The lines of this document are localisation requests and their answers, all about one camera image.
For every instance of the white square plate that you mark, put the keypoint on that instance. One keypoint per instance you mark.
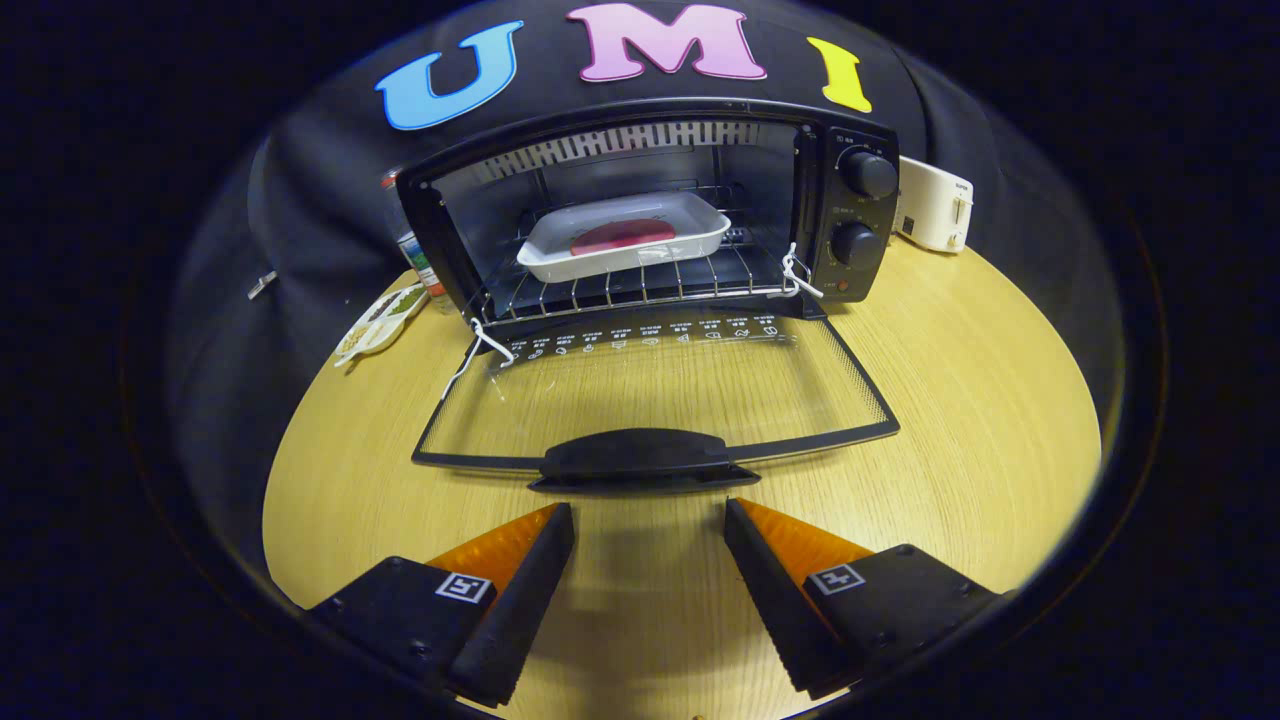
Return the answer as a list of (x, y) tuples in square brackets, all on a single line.
[(560, 262)]

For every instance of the metal clip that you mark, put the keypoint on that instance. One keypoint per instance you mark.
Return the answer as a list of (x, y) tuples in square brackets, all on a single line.
[(262, 285)]

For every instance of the black toaster oven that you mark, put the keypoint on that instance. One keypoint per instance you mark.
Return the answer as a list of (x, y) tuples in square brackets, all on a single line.
[(860, 215)]

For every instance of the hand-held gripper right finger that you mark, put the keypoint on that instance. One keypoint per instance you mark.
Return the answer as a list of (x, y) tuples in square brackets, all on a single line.
[(775, 620)]

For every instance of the divided snack plate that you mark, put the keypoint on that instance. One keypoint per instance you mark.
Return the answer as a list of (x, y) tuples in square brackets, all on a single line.
[(385, 315)]

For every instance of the clear plastic bottle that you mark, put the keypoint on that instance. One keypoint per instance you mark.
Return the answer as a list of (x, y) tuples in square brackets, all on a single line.
[(420, 265)]

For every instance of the pink ham slice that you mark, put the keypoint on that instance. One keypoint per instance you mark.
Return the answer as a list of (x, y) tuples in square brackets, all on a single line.
[(620, 237)]

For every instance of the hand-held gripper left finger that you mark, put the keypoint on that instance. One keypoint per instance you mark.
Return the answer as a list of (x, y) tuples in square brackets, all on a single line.
[(520, 610)]

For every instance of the white pop-up toaster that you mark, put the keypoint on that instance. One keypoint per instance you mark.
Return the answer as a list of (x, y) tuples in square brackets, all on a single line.
[(935, 210)]

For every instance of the black backdrop cloth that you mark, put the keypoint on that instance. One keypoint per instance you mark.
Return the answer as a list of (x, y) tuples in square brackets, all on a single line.
[(320, 200)]

